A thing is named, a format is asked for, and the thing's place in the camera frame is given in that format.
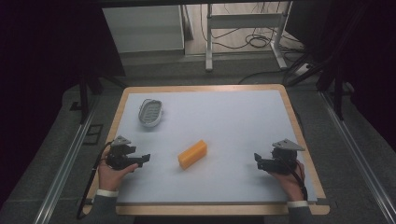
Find black floor plate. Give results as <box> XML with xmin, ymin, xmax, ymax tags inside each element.
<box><xmin>81</xmin><ymin>123</ymin><xmax>105</xmax><ymax>146</ymax></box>

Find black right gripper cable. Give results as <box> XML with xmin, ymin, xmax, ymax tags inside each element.
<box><xmin>279</xmin><ymin>155</ymin><xmax>309</xmax><ymax>202</ymax></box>

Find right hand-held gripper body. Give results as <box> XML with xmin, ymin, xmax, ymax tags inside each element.
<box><xmin>262</xmin><ymin>138</ymin><xmax>306</xmax><ymax>175</ymax></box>

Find person's left hand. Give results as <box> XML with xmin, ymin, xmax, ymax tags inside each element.
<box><xmin>97</xmin><ymin>148</ymin><xmax>140</xmax><ymax>192</ymax></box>

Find white table mat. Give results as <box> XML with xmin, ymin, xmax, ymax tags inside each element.
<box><xmin>116</xmin><ymin>89</ymin><xmax>318</xmax><ymax>205</ymax></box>

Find dark curtain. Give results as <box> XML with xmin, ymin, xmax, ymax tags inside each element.
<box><xmin>0</xmin><ymin>0</ymin><xmax>127</xmax><ymax>206</ymax></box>
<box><xmin>284</xmin><ymin>0</ymin><xmax>396</xmax><ymax>153</ymax></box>

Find white cabinet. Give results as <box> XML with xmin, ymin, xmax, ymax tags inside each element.
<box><xmin>102</xmin><ymin>4</ymin><xmax>186</xmax><ymax>54</ymax></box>

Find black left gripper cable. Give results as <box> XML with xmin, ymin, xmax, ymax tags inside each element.
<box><xmin>76</xmin><ymin>141</ymin><xmax>114</xmax><ymax>220</ymax></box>

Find silver metal rail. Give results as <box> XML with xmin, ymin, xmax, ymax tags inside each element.
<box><xmin>32</xmin><ymin>98</ymin><xmax>101</xmax><ymax>224</ymax></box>
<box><xmin>318</xmin><ymin>91</ymin><xmax>396</xmax><ymax>224</ymax></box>

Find white power strip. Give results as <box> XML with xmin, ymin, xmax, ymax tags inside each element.
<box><xmin>292</xmin><ymin>63</ymin><xmax>313</xmax><ymax>77</ymax></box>

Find black floor cables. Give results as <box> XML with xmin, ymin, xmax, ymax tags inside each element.
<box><xmin>199</xmin><ymin>2</ymin><xmax>304</xmax><ymax>86</ymax></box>

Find grey oval soap dish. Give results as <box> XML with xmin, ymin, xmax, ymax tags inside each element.
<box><xmin>137</xmin><ymin>98</ymin><xmax>165</xmax><ymax>128</ymax></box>

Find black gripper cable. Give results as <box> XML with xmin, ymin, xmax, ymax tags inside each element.
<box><xmin>76</xmin><ymin>141</ymin><xmax>114</xmax><ymax>220</ymax></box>
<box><xmin>279</xmin><ymin>155</ymin><xmax>309</xmax><ymax>202</ymax></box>

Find white desk frame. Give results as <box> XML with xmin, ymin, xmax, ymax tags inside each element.
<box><xmin>205</xmin><ymin>2</ymin><xmax>290</xmax><ymax>73</ymax></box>

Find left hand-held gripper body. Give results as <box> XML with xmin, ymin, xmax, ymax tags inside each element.
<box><xmin>106</xmin><ymin>134</ymin><xmax>138</xmax><ymax>171</ymax></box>

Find orange soap bar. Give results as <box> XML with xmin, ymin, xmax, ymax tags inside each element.
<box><xmin>177</xmin><ymin>139</ymin><xmax>208</xmax><ymax>171</ymax></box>

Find black metal stand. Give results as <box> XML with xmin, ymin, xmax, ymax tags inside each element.
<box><xmin>78</xmin><ymin>73</ymin><xmax>128</xmax><ymax>126</ymax></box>
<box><xmin>316</xmin><ymin>59</ymin><xmax>348</xmax><ymax>121</ymax></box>

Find person's right hand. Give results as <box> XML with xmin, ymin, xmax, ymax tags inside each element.
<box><xmin>268</xmin><ymin>159</ymin><xmax>306</xmax><ymax>203</ymax></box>

